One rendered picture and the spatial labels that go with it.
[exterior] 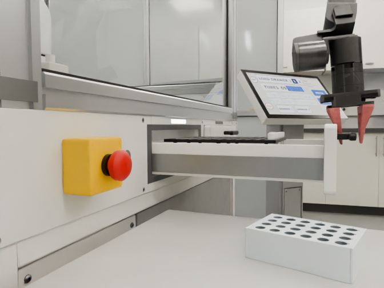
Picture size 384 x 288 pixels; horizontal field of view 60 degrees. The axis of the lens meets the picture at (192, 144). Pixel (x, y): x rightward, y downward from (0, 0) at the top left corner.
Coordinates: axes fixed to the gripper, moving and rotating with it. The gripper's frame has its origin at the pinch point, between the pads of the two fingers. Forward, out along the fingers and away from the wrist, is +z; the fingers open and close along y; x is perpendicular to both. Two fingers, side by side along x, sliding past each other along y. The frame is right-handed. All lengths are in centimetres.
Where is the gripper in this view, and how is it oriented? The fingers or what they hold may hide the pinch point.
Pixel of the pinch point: (350, 139)
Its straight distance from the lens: 72.3
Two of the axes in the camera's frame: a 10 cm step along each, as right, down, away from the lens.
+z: 0.7, 10.0, 0.3
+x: -3.3, 0.6, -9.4
